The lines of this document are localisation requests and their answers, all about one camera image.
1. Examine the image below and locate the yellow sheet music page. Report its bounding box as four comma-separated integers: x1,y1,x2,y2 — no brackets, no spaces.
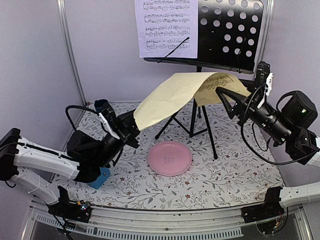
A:
133,72,250,131

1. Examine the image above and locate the blue metronome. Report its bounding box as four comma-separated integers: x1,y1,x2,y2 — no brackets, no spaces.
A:
87,167,111,190

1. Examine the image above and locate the black music stand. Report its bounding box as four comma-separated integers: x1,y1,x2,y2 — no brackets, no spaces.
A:
143,0,265,160

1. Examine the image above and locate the purple sheet music page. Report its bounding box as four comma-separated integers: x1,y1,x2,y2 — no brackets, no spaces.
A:
134,0,199,59

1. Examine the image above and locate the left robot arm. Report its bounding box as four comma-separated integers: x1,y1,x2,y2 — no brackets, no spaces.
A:
0,111,140,217

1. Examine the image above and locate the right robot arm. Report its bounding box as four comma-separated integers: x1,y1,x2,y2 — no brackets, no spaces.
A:
215,84,320,218

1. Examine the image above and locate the dark blue cup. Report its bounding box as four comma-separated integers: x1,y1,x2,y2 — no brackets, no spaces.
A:
94,99,109,112

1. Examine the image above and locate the pink plate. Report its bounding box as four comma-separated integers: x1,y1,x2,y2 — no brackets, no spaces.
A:
147,141,192,177

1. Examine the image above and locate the floral table mat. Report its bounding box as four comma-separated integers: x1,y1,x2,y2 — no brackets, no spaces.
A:
53,103,284,210

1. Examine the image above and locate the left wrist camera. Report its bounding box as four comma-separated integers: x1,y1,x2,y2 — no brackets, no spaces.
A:
97,102,120,140

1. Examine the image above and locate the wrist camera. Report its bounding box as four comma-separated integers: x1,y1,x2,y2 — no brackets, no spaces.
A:
254,61,274,97
97,102,120,140

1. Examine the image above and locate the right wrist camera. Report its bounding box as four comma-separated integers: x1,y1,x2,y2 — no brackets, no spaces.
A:
254,61,274,97

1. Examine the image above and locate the right aluminium frame post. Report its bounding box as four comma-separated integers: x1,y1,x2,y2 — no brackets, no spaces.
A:
256,0,275,63

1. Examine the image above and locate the aluminium frame post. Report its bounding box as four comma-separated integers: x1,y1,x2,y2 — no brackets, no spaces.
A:
56,0,87,106
256,0,275,63

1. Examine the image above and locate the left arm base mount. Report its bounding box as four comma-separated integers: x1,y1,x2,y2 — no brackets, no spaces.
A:
48,185,92,223

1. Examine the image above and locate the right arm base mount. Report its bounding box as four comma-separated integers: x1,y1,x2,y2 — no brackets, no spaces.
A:
241,186,288,235

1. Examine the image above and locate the aluminium front rail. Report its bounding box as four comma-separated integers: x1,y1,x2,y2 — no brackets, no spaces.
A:
21,197,319,240

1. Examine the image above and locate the left aluminium frame post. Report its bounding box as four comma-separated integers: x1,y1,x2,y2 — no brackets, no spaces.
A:
56,0,87,106

